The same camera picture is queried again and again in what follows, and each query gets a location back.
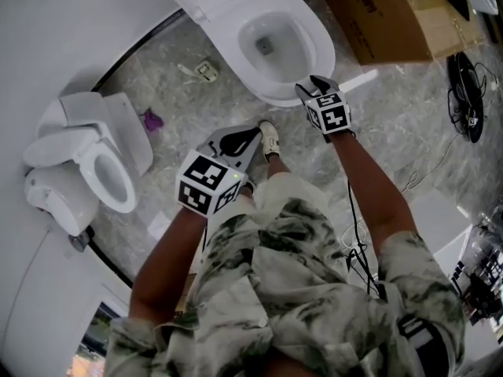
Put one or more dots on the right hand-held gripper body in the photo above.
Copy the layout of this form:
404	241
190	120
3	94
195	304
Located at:
330	114

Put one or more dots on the person's patterned shirt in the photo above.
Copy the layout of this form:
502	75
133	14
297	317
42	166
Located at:
275	297

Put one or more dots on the glossy black oval panel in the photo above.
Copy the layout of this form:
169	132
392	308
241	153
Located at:
467	92

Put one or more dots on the large cardboard box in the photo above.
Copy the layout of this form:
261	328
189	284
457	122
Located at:
393	18

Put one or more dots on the white rectangular basin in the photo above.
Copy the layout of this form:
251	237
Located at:
440	226

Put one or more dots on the person's right leg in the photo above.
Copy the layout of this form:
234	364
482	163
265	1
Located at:
279	169

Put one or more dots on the white paper sheet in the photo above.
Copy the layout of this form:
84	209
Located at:
159	225

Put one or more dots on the person's pale shorts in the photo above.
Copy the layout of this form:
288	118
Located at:
291	195

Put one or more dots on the person's chest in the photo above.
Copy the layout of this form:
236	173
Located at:
288	363

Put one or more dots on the grey pipe fitting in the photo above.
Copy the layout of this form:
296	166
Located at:
80	240

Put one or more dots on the white flat strip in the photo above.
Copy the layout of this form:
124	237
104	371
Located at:
359	80

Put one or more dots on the purple cloth scrap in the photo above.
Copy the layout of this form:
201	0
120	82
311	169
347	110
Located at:
152	121

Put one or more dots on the white sneaker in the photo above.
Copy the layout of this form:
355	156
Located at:
269	140
248	189

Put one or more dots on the beige plastic fitting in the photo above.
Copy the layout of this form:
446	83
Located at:
206	72

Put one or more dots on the white boxy toilet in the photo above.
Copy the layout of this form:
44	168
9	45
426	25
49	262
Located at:
90	140

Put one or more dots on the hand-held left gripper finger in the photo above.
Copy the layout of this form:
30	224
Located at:
237	149
231	141

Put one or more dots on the person's right forearm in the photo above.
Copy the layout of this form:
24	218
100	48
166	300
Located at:
373	195

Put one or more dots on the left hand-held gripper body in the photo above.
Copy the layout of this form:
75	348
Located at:
204	173

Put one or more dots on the person's left forearm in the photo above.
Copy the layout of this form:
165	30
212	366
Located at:
169	265

